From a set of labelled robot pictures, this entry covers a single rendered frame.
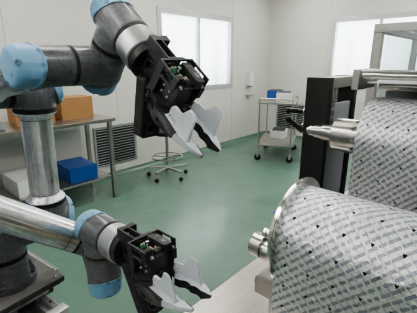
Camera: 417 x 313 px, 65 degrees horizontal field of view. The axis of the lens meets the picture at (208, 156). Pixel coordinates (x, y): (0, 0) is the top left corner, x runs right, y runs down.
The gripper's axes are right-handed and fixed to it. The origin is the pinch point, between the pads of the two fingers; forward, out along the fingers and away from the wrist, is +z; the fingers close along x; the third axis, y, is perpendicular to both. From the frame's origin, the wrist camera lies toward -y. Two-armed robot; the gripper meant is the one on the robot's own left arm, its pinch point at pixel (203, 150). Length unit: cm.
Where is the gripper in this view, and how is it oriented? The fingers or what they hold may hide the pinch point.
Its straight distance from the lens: 53.4
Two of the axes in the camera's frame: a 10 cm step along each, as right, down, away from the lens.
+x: 6.7, -2.0, 7.1
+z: 5.6, 7.6, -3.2
